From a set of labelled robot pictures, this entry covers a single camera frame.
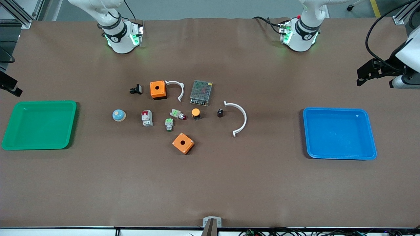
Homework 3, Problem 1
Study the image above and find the red white circuit breaker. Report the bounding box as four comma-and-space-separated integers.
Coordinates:
141, 110, 153, 127

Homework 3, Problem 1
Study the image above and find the green plastic tray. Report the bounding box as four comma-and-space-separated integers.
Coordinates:
2, 101, 77, 151

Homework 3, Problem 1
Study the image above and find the grey chair caster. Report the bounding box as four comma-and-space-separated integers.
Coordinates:
347, 0, 371, 11

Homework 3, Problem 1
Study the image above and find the blue plastic tray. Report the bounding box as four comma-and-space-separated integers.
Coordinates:
303, 107, 377, 161

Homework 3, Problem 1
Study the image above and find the large white arc clamp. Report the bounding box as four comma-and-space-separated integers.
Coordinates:
224, 101, 247, 137

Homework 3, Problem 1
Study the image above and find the metal mesh power supply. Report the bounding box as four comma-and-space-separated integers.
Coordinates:
190, 80, 213, 107

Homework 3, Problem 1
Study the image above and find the small white arc clamp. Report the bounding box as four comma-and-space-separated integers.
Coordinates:
165, 80, 185, 102

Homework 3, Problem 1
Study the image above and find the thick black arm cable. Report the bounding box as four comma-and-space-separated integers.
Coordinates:
365, 0, 420, 71

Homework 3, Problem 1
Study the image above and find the aluminium frame profile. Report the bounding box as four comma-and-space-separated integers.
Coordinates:
0, 0, 45, 29
393, 0, 420, 25

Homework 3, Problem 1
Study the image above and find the black base cable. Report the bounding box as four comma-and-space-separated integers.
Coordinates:
252, 15, 283, 35

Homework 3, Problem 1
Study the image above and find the orange button enclosure box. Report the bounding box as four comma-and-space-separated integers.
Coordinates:
172, 132, 195, 155
150, 80, 167, 100

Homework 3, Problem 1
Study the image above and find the black cable bundle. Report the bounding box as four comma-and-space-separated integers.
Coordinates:
238, 227, 420, 236

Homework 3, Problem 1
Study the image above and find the grey metal camera bracket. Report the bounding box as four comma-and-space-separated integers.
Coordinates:
201, 217, 222, 236

